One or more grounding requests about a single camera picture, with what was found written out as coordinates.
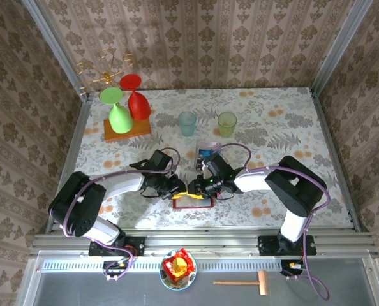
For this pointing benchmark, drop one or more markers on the red leather card holder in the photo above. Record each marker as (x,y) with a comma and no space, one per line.
(192,204)

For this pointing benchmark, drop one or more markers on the blue VIP card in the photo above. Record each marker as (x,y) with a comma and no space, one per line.
(207,153)

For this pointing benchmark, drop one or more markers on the clear plastic box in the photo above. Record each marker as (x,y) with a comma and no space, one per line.
(208,145)

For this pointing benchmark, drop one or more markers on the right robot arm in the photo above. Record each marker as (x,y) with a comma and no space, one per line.
(294,191)

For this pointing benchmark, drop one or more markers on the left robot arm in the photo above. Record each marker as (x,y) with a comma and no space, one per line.
(78,204)

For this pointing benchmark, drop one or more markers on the green plastic cup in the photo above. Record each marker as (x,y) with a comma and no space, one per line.
(226,125)

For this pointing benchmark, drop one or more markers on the blue plastic cup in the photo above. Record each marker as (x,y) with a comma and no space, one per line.
(187,124)

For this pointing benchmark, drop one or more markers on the red yellow snack packet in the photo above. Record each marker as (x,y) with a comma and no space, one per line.
(178,266)

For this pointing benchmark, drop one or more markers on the green plastic wine glass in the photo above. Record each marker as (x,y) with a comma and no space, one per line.
(119,119)

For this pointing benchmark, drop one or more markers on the red plastic wine glass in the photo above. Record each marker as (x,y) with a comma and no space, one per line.
(139,105)

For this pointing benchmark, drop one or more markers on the patterned ceramic bowl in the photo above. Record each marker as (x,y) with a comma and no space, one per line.
(167,282)

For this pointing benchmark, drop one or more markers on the floral patterned tablecloth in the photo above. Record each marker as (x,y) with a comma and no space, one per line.
(272,105)

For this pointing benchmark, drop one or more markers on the small wooden mallet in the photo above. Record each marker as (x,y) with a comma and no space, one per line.
(263,282)

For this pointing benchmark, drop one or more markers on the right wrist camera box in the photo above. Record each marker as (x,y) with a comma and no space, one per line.
(218,165)

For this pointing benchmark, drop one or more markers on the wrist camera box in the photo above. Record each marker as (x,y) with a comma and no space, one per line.
(162,159)
(218,165)

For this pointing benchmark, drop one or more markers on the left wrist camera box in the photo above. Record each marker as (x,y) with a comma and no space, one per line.
(162,159)

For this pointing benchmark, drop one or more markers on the long aluminium frame rail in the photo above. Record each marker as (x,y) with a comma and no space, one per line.
(208,242)

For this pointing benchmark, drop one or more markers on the aluminium side rail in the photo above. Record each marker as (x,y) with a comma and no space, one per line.
(80,127)
(332,143)

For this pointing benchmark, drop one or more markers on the aluminium frame post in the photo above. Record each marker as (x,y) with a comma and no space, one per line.
(55,44)
(342,44)

